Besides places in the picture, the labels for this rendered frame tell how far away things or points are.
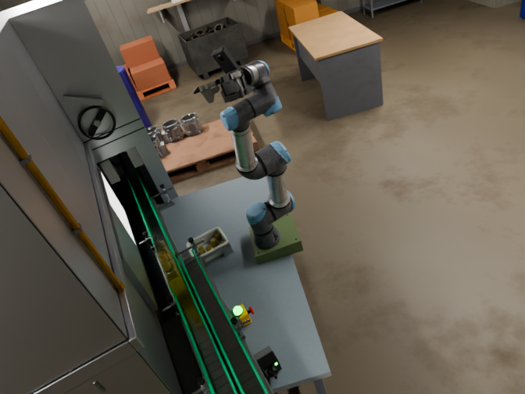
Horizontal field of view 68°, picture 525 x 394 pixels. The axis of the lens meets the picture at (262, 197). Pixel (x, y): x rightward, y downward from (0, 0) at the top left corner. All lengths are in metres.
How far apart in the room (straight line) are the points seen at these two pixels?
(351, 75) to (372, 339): 3.03
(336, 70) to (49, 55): 3.07
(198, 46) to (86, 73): 4.77
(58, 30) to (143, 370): 1.81
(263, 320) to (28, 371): 1.03
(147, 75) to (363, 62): 3.98
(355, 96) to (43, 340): 4.23
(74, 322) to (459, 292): 2.35
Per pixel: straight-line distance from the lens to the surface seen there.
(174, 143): 5.07
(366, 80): 4.83
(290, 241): 2.14
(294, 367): 1.79
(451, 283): 2.96
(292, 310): 1.94
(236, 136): 1.46
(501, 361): 2.69
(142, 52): 7.69
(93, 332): 1.24
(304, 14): 6.95
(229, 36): 7.28
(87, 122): 2.61
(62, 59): 2.52
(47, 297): 1.13
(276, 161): 1.71
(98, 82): 2.56
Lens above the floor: 2.31
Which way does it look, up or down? 37 degrees down
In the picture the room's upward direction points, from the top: 18 degrees counter-clockwise
